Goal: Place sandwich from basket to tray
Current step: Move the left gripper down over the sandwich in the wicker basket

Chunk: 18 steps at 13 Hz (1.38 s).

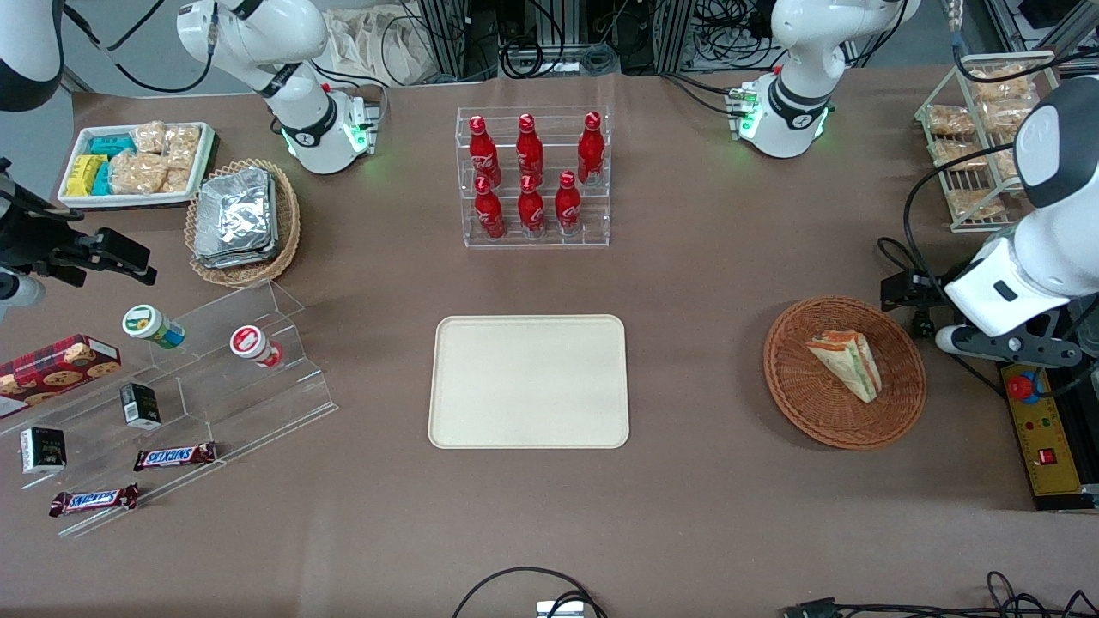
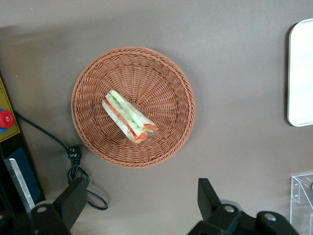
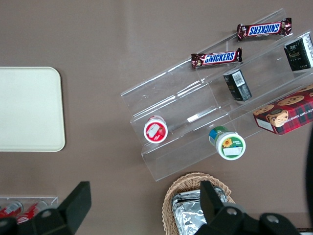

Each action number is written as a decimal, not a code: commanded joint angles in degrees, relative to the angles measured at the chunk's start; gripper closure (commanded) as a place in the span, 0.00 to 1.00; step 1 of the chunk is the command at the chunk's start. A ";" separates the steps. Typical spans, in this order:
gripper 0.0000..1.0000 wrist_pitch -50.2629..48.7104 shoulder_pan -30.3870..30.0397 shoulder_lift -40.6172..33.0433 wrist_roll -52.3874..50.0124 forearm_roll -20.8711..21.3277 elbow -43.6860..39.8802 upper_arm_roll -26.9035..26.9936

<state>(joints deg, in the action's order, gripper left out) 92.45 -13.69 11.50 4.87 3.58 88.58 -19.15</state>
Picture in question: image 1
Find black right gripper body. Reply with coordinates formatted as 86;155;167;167
0;159;94;289

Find triangle sandwich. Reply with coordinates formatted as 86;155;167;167
805;330;883;404

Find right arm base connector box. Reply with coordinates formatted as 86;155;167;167
346;96;384;158

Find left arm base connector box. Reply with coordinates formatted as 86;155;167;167
725;81;762;141

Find white rectangular snack tray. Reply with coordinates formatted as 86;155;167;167
57;121;216;210

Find brown wicker basket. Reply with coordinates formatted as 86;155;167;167
763;296;928;451

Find light wicker basket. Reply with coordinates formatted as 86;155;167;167
184;158;302;289

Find beige plastic tray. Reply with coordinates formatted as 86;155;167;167
428;315;631;451

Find green lid cup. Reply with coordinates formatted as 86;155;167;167
121;304;187;350

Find yellow snack packet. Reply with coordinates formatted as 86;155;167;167
65;154;109;197

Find silver foil packet stack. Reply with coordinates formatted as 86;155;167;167
192;167;281;270

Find red cookie box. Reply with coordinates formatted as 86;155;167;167
0;334;123;421

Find small black box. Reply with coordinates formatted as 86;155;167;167
19;426;68;476
118;382;163;431

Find red lid cup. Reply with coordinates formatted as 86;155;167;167
228;324;285;369

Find black appliance with yellow panel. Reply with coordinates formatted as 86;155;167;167
999;348;1099;514

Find clear acrylic step shelf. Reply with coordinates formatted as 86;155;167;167
0;279;339;541

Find brown Snickers bar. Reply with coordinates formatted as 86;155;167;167
48;483;140;518
132;441;219;473

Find clear acrylic bottle rack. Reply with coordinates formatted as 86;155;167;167
456;106;612;250

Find beige cloth bag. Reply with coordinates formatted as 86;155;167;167
325;7;440;88

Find red cola bottle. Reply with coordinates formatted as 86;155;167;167
554;170;583;235
576;111;606;186
517;173;547;238
515;112;545;183
473;175;507;240
468;115;502;186

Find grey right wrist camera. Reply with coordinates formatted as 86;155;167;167
0;266;46;324

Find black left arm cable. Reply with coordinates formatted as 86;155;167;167
899;142;1019;289

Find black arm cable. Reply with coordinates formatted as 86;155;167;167
64;0;217;94
899;142;1019;289

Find white wire rack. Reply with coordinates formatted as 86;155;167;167
914;51;1062;233

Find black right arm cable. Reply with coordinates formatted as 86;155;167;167
64;0;217;94

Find black tangled cables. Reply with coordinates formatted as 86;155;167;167
780;570;1099;618

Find black background cable bundle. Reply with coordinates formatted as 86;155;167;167
496;0;621;80

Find black looped cable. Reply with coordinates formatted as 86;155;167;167
450;566;609;618

